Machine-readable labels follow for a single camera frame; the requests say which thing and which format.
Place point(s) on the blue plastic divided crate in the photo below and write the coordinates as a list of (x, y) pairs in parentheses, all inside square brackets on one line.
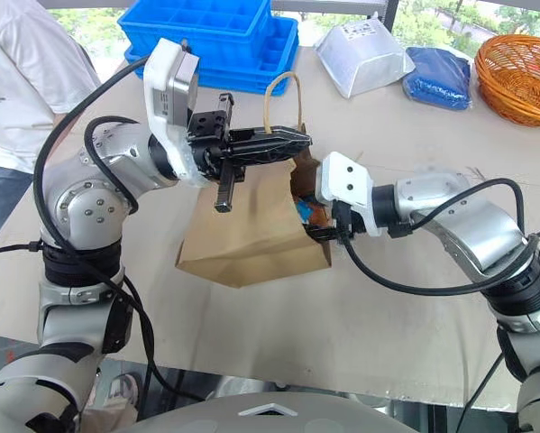
[(197, 18), (269, 58)]

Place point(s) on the blue orange plush toy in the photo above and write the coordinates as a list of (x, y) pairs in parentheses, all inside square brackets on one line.
[(312, 215)]

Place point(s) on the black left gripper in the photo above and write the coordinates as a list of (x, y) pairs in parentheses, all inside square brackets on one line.
[(206, 135)]

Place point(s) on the dark metal post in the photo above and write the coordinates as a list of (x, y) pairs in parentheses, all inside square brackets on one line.
[(390, 13)]

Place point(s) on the grey robot torso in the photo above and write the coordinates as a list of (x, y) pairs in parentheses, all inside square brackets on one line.
[(274, 419)]

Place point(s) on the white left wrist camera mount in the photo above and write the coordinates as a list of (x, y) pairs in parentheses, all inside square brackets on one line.
[(161, 76)]

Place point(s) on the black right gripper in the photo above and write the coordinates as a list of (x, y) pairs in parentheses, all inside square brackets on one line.
[(343, 221)]

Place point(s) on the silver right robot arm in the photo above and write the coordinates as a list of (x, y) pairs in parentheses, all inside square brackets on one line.
[(486, 225)]

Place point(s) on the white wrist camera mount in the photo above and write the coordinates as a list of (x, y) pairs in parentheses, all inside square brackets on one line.
[(341, 180), (161, 76)]

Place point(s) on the orange wicker basket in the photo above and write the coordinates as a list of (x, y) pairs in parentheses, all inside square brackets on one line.
[(519, 76)]

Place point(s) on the silver white plastic pouch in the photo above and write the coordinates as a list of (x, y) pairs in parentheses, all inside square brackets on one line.
[(364, 58)]

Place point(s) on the blue fabric package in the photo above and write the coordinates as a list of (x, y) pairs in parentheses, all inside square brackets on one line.
[(438, 79)]

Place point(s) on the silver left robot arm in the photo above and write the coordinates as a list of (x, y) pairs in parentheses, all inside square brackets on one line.
[(89, 198)]

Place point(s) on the brown paper bag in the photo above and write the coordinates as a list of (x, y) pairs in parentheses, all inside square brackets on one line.
[(247, 239)]

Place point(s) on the person in white shirt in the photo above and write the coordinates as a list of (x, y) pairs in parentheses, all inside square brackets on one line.
[(21, 76)]

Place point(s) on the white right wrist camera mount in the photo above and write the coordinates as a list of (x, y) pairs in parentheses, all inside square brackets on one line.
[(341, 180)]

